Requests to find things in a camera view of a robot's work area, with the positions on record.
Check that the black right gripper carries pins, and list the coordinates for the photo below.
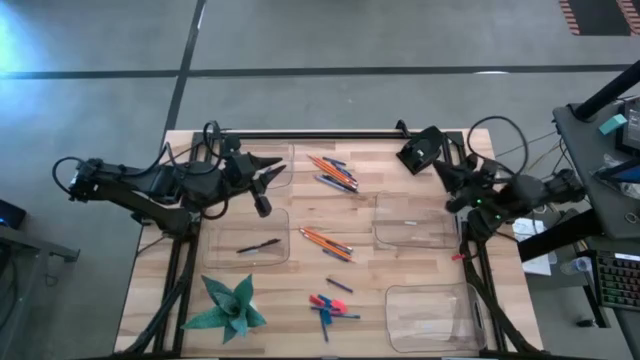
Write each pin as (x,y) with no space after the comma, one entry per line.
(480,180)

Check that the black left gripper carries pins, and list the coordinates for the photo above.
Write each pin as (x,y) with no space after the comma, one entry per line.
(242,170)

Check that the black pen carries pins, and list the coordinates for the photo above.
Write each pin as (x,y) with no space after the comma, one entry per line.
(260,245)
(350,189)

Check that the small dark blue pen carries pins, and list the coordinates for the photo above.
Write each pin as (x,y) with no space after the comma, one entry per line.
(340,285)

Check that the small blue eraser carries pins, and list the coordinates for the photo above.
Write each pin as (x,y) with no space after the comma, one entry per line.
(325,300)

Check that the clear plastic bin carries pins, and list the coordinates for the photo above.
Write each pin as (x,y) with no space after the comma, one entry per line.
(285,150)
(225,250)
(430,320)
(415,230)

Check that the blue crayon with Madisi print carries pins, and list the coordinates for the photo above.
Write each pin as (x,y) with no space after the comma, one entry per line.
(315,309)

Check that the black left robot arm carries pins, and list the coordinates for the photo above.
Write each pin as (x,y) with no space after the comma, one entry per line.
(150,182)

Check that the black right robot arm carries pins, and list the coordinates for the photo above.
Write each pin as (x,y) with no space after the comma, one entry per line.
(530,190)

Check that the black hole punch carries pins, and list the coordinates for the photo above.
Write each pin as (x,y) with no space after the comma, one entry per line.
(420,150)

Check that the red clip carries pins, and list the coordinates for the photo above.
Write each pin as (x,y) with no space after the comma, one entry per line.
(457,257)

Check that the white paper sheet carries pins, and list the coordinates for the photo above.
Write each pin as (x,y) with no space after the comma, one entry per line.
(530,230)

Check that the black desk beam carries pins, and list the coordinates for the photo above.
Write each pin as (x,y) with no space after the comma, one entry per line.
(560,235)

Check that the grey desk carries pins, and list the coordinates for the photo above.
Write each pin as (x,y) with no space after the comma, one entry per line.
(590,150)

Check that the green artificial succulent plant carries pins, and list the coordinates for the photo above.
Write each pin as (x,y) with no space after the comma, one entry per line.
(232,310)

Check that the clear plastic bottle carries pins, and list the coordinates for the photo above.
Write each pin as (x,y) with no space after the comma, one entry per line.
(575,266)

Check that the pink eraser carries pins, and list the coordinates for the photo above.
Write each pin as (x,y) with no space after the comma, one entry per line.
(340,305)

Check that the blue printed eraser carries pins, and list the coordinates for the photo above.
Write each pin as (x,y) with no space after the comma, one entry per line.
(326,316)

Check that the teal box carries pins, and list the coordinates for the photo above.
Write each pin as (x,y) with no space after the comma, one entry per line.
(613,124)

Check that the dark tablet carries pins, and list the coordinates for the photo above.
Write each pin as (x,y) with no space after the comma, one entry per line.
(625,172)

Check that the clear plastic bag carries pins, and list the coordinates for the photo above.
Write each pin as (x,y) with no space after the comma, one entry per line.
(631,190)

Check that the black pole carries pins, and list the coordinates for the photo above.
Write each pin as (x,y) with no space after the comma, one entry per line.
(610,90)

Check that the dark screen device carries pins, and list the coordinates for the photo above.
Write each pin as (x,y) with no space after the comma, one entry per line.
(631,125)

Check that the black keyboard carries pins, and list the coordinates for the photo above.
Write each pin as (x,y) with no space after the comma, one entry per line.
(620,280)

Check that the small black object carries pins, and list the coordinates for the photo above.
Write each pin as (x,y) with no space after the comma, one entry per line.
(585,323)

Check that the black mat with striped edges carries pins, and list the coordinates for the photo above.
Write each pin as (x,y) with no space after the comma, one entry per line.
(600,17)

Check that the grey metal side table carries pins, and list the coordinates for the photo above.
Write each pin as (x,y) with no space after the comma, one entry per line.
(30,245)

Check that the dark device with blue light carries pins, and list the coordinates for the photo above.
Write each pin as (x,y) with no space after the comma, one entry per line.
(12,215)

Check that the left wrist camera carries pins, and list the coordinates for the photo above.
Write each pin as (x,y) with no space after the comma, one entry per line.
(231,144)

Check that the black aluminium table frame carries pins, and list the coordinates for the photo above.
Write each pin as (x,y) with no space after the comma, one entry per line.
(325,135)

